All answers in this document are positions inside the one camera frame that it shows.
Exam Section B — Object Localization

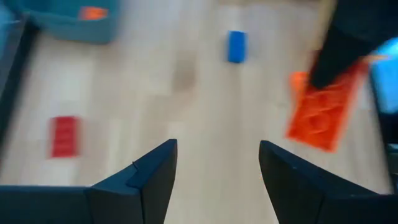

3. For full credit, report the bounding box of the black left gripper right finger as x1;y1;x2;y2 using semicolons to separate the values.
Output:
259;140;379;224

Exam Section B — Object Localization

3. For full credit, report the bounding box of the red toy brick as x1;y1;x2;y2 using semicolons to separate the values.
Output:
49;116;81;159

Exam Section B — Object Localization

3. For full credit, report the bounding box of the blue toy brick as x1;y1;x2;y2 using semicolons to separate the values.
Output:
226;30;249;64

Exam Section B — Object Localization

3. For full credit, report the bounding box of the long orange toy brick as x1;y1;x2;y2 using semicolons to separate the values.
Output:
285;60;369;153

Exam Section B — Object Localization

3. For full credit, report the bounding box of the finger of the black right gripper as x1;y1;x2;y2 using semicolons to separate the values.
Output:
310;26;374;89

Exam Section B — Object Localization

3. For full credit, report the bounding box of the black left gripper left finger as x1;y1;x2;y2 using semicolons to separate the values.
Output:
86;139;178;224

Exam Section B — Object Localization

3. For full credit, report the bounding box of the grey-blue plastic bin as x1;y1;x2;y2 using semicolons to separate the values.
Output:
4;0;121;44

